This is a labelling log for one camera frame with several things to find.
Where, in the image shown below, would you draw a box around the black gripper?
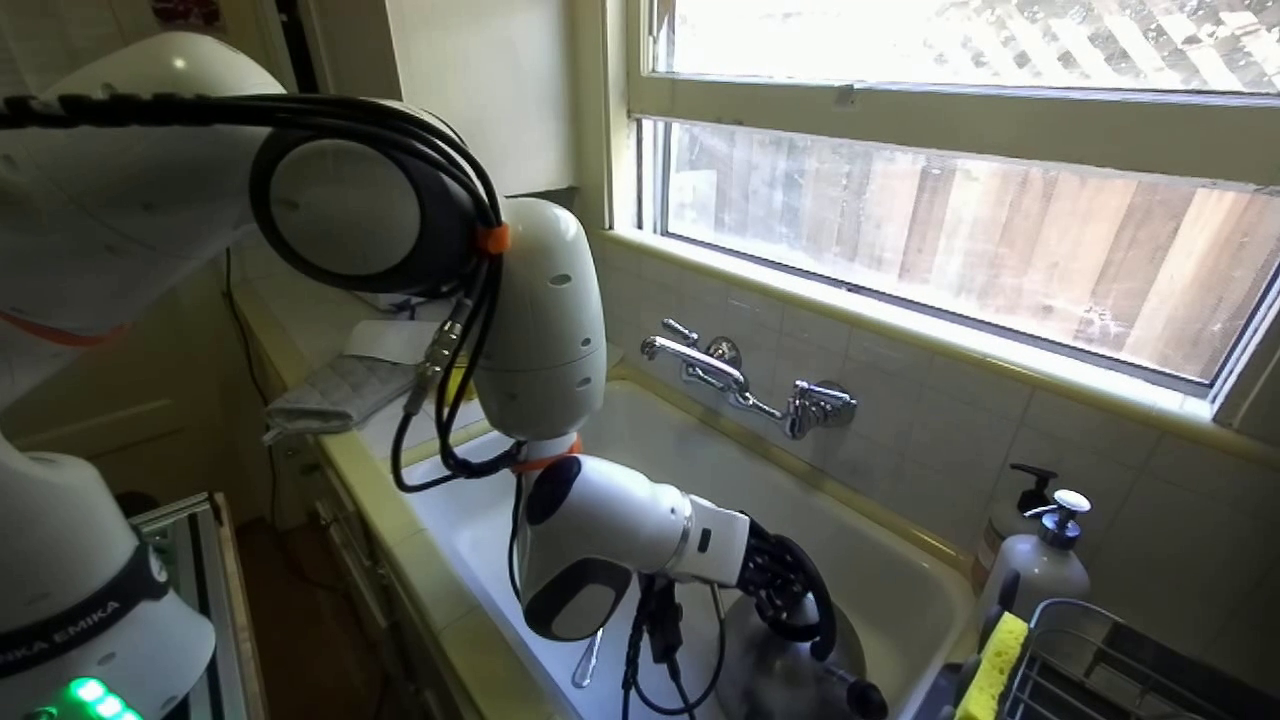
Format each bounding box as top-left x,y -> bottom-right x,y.
737,520 -> 838,663

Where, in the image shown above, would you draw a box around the white sink basin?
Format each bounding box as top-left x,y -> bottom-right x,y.
397,375 -> 978,720

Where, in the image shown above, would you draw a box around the yellow sponge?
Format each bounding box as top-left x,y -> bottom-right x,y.
950,609 -> 1034,720

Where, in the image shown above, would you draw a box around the clear soap dispenser bottle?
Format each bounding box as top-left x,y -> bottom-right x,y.
974,484 -> 1101,648

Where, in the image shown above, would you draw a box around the dark pump bottle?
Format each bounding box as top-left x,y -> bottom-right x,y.
985,461 -> 1064,563

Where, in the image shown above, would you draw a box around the metal dish rack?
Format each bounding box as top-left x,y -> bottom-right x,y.
996,598 -> 1280,720

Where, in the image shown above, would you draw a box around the cream lower counter cabinets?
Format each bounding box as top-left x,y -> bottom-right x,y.
313,455 -> 462,720

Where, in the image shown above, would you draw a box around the gray folded towel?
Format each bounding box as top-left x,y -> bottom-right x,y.
260,350 -> 432,449

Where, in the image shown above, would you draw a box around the metal framed stand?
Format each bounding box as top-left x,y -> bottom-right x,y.
132,490 -> 273,720

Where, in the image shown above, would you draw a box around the silver kettle with black handle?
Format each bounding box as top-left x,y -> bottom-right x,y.
705,533 -> 899,720

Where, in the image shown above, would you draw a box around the chrome wall faucet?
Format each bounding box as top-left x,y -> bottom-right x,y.
636,315 -> 863,444

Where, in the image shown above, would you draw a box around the kitchen window with cream frame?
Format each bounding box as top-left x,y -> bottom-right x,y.
604,0 -> 1280,432

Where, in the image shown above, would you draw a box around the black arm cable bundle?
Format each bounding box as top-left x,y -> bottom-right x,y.
0,87 -> 730,720

